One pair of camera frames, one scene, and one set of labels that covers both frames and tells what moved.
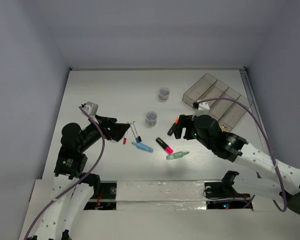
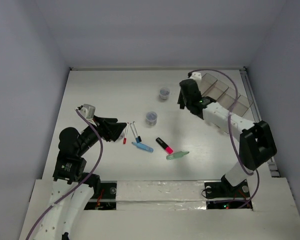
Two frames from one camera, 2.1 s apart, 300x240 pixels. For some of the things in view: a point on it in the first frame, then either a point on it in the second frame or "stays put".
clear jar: (151, 119) stays put
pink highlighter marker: (165, 147) stays put
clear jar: (164, 94) stays put
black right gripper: (184, 120) → (181, 100)
